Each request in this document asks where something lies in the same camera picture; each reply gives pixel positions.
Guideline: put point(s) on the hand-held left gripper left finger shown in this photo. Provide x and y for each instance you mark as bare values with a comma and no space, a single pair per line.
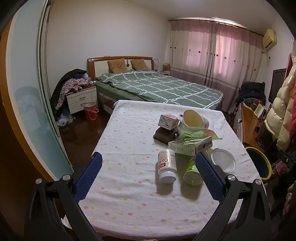
87,176

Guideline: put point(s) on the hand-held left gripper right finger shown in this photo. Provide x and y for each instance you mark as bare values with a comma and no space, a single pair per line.
208,171

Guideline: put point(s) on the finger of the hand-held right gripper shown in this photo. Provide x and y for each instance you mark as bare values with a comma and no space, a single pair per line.
286,156

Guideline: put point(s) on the green label cup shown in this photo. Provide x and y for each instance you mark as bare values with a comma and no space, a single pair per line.
192,173

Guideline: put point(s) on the white round lid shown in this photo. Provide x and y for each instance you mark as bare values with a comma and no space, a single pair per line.
223,160

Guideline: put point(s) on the yellow rimmed blue trash can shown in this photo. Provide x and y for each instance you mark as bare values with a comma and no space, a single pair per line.
263,166

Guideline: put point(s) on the green and white carton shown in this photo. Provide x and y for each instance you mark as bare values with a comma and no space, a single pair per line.
185,146

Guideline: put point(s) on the green plastic bag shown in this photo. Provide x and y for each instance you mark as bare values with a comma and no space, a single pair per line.
194,134

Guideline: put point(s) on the white pill bottle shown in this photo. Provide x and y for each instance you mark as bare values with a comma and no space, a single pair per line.
166,166

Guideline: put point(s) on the large cream paper cup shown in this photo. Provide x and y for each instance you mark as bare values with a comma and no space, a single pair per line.
194,118

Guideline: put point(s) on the dark brown pouch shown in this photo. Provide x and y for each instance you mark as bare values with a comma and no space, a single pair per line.
164,135

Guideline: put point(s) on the small white pink box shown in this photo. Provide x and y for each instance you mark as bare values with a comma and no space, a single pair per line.
166,120

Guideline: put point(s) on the person's right hand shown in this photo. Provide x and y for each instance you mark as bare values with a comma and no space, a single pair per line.
290,199

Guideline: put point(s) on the cream puffer jacket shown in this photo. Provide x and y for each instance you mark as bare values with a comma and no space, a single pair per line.
282,111

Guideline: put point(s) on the wooden desk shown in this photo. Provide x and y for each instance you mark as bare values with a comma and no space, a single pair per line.
249,125

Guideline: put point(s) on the stack of books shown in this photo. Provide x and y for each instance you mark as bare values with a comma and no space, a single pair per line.
259,110

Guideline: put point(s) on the plastic bags on floor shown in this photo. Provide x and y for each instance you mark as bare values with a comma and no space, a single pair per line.
64,120

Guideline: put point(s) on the red bucket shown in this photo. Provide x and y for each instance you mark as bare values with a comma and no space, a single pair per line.
91,111

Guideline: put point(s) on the black television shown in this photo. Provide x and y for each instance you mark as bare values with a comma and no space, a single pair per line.
277,85

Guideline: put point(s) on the dark clothes pile on dresser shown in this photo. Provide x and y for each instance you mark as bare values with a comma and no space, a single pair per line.
252,91

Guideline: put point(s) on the white nightstand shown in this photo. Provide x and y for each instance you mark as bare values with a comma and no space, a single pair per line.
81,99

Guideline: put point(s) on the purple floral garment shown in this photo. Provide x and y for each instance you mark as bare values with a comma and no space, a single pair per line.
77,84

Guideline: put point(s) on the pink jacket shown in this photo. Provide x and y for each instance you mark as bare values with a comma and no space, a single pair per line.
291,61

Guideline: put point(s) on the green checked quilt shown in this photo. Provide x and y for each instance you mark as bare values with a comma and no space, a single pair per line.
161,88

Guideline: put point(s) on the dark jacket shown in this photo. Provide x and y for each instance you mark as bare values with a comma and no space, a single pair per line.
63,81

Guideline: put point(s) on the glass sliding wardrobe door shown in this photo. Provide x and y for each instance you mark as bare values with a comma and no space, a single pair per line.
30,92

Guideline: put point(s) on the wooden bed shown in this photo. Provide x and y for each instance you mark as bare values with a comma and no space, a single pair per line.
101,66

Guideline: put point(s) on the wooden tissue box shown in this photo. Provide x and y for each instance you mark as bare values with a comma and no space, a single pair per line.
166,67

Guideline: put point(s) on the brown bear pillow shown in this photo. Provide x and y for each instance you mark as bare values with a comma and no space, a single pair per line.
140,64
116,66

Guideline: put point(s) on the cream air conditioner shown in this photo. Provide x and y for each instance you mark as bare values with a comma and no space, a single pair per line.
269,38

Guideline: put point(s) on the pink and white curtain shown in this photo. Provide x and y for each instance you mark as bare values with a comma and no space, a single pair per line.
208,51

